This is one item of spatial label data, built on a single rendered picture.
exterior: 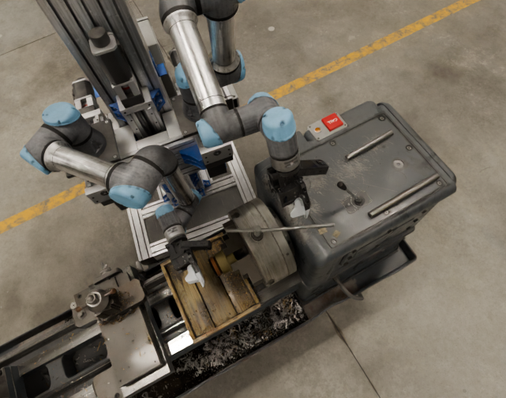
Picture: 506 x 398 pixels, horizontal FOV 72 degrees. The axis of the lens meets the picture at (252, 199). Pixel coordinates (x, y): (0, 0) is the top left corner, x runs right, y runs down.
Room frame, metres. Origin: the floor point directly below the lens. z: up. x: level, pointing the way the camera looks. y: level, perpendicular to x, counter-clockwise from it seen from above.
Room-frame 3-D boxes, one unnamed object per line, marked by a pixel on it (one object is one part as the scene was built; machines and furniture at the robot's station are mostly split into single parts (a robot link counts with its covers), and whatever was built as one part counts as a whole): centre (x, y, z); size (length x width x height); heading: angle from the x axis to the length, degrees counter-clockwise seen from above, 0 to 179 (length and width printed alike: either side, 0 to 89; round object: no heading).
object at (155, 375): (0.20, 0.62, 0.90); 0.47 x 0.30 x 0.06; 20
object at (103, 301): (0.28, 0.59, 1.13); 0.08 x 0.08 x 0.03
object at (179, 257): (0.42, 0.30, 1.08); 0.12 x 0.09 x 0.08; 20
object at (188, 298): (0.33, 0.24, 0.89); 0.36 x 0.30 x 0.04; 20
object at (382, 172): (0.56, -0.37, 1.06); 0.59 x 0.48 x 0.39; 110
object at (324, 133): (0.76, -0.32, 1.23); 0.13 x 0.08 x 0.05; 110
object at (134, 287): (0.29, 0.57, 0.99); 0.20 x 0.10 x 0.05; 110
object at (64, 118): (0.92, 0.65, 1.33); 0.13 x 0.12 x 0.14; 147
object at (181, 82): (1.03, 0.15, 1.33); 0.13 x 0.12 x 0.14; 102
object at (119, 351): (0.23, 0.58, 0.95); 0.43 x 0.17 x 0.05; 20
